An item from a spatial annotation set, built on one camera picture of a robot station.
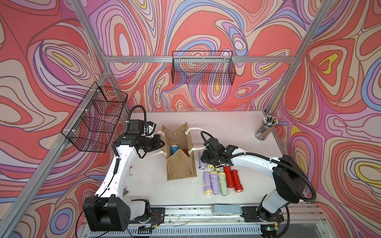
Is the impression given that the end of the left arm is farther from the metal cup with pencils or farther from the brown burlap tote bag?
the metal cup with pencils

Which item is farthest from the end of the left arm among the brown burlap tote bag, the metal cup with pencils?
the metal cup with pencils

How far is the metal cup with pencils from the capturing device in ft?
3.02
